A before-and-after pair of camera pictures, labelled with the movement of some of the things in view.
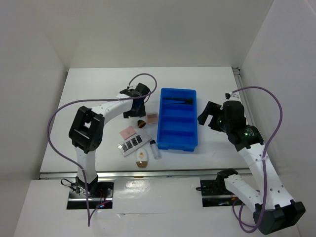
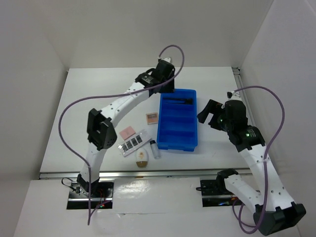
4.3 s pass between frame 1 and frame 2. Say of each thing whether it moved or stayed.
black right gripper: stayed
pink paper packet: stayed
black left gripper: moved
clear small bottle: stayed
